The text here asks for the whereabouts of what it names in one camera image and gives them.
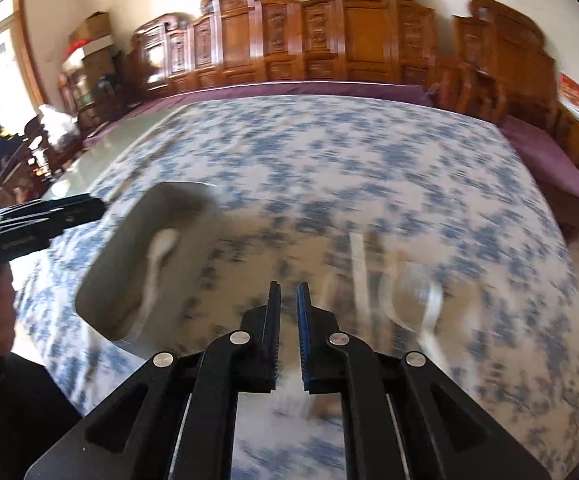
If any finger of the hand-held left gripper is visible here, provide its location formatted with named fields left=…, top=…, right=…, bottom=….
left=0, top=209, right=103, bottom=236
left=14, top=195, right=106, bottom=215

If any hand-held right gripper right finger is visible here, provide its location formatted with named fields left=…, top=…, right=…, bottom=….
left=297, top=282, right=553, bottom=480

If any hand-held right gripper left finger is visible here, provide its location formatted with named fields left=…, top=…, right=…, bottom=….
left=24, top=281, right=283, bottom=480

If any grey utensil tray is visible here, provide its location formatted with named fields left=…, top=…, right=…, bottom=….
left=74, top=181, right=225, bottom=343

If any wooden chopstick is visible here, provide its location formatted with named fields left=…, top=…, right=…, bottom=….
left=347, top=231, right=373, bottom=328

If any white spoon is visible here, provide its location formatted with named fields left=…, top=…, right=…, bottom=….
left=134, top=228, right=179, bottom=331

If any metal spoon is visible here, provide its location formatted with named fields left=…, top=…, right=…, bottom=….
left=387, top=259, right=445, bottom=356

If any dark wooden chair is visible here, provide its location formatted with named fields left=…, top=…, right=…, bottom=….
left=0, top=115, right=83, bottom=208

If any white plastic bag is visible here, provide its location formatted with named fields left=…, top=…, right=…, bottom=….
left=38, top=104, right=79, bottom=142

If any closed cardboard box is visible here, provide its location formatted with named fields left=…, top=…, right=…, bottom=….
left=80, top=49, right=116, bottom=87

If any person's dark clothing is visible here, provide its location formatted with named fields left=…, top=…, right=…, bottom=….
left=0, top=350, right=83, bottom=480

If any open cardboard box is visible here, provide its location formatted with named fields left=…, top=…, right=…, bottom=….
left=68, top=11, right=114, bottom=47

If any blue floral tablecloth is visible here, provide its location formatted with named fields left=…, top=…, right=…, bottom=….
left=14, top=95, right=579, bottom=480

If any long purple sofa cushion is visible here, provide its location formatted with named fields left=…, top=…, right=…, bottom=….
left=84, top=80, right=435, bottom=148

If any small wooden chair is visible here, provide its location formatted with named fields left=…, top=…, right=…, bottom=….
left=438, top=62, right=509, bottom=122

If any purple seat cushion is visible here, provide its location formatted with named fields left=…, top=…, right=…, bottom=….
left=498, top=115, right=579, bottom=202

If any carved wooden sofa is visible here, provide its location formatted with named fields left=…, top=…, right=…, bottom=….
left=128, top=0, right=443, bottom=97

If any carved wooden armchair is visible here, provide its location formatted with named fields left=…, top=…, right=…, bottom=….
left=452, top=0, right=561, bottom=128

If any red box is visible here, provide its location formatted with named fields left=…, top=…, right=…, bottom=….
left=558, top=72, right=579, bottom=107

